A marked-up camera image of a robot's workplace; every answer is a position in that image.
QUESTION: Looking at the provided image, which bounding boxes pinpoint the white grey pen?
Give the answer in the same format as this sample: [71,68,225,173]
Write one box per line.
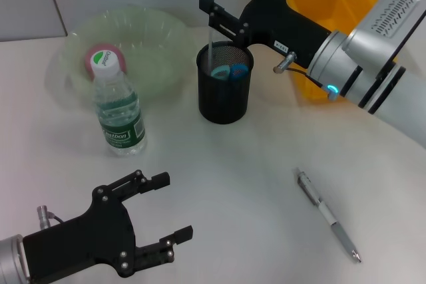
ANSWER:
[294,167,362,263]

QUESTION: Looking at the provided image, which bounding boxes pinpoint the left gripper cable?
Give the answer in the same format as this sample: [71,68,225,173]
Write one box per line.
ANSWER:
[36,204,65,230]

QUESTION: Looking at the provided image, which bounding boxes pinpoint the pink peach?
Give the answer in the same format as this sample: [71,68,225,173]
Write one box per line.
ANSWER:
[83,43,128,80]

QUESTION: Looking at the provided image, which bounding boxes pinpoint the translucent green fruit plate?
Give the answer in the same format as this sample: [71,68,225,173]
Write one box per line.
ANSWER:
[45,5,197,112]

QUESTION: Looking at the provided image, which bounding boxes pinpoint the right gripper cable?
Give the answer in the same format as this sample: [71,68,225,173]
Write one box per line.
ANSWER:
[272,51,329,94]

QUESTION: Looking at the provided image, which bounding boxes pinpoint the clear plastic ruler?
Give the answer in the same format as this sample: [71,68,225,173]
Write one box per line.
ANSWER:
[207,27,216,72]

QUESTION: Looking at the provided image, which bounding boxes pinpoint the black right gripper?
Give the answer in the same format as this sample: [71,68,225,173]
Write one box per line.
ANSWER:
[198,0,333,69]

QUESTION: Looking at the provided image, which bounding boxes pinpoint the black mesh pen holder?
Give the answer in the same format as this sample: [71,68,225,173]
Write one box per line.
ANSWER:
[195,40,255,125]

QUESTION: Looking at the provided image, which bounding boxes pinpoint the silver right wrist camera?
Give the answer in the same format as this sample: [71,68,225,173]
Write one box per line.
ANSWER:
[342,0,426,66]

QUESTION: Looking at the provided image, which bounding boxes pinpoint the clear green-label water bottle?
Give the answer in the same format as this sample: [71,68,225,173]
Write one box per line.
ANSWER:
[92,47,148,158]

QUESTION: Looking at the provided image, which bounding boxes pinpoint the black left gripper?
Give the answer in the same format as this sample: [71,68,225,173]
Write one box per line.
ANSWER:
[22,169,194,279]

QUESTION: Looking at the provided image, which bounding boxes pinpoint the blue scissors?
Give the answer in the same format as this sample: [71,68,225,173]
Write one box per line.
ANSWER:
[209,63,249,82]

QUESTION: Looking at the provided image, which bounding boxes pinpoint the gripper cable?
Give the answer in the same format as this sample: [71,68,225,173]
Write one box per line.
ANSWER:
[36,204,65,230]
[272,51,329,94]

